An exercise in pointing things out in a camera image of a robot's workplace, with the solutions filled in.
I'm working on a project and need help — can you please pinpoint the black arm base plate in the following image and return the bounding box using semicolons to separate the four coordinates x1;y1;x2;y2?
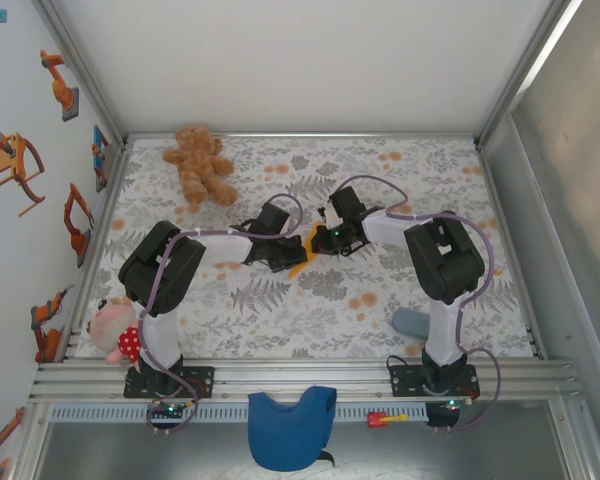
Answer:
388;364;480;399
123;365;216;400

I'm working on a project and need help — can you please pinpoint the aluminium frame leg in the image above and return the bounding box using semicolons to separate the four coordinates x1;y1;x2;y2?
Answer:
547;399;600;480
9;402;51;480

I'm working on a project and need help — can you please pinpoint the red and yellow tool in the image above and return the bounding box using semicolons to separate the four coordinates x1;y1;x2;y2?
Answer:
367;410;410;430

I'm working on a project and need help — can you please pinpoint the orange claw sticker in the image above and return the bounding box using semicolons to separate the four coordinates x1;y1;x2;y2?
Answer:
0;132;47;217

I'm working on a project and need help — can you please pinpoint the blue and orange sticker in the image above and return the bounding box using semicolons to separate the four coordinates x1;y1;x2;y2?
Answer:
92;124;112;194

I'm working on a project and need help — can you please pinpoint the grey-blue cylinder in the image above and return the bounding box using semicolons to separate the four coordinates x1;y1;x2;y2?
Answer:
391;306;434;341

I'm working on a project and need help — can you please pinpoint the aluminium frame post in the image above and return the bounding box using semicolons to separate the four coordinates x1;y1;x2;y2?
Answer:
32;0;131;149
472;0;584;149

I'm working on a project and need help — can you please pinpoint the aluminium side rail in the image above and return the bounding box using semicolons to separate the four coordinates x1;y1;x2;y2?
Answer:
477;142;549;361
54;144;131;361

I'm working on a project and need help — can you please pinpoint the wide aluminium frame rail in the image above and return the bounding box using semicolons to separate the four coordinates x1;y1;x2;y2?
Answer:
27;357;584;404

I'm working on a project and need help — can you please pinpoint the thin aluminium frame rail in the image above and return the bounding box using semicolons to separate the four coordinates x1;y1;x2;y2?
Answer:
126;131;480;142

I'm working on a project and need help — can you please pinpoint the brown teddy bear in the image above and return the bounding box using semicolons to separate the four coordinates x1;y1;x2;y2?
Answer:
161;123;241;205

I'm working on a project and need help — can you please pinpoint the pink plush toy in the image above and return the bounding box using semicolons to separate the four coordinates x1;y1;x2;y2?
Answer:
86;295;146;366

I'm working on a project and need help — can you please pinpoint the purple cable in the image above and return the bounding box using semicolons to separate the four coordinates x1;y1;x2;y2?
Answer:
142;193;305;436
329;174;502;435

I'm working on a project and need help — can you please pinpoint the white slotted cable duct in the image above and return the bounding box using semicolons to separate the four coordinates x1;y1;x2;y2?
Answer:
49;403;431;422

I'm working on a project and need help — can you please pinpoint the blue cloth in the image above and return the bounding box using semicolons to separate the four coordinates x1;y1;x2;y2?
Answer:
247;385;339;472

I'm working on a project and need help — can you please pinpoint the orange cloth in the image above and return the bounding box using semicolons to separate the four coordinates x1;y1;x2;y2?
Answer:
287;222;326;280

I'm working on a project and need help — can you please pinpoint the floral tablecloth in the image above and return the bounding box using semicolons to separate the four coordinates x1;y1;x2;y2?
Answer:
77;135;539;360

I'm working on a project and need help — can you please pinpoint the orange arm sticker grey base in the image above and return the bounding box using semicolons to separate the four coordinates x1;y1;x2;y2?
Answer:
39;48;81;122

